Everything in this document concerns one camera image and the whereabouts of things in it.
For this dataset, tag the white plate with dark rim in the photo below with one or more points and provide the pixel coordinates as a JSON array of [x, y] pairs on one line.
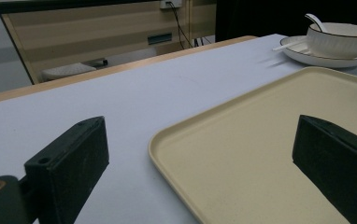
[[298, 53]]

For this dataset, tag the white ceramic spoon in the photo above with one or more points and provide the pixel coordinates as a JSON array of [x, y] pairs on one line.
[[317, 21]]

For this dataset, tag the white wall socket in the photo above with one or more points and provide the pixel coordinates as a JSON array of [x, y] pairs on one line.
[[170, 3]]

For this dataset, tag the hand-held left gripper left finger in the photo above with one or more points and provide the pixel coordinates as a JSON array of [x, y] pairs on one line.
[[70, 168]]

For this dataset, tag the white cushioned stool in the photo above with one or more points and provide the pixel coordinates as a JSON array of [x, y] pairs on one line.
[[66, 71]]

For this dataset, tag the beige plastic tray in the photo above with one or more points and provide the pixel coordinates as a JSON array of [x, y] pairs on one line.
[[254, 155]]

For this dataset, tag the beige wooden cabinet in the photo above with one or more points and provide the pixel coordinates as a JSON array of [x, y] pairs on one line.
[[98, 34]]

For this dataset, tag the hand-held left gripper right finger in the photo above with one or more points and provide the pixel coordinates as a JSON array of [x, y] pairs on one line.
[[335, 161]]

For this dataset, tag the white ribbed bowl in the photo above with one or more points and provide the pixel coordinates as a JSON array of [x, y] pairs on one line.
[[338, 42]]

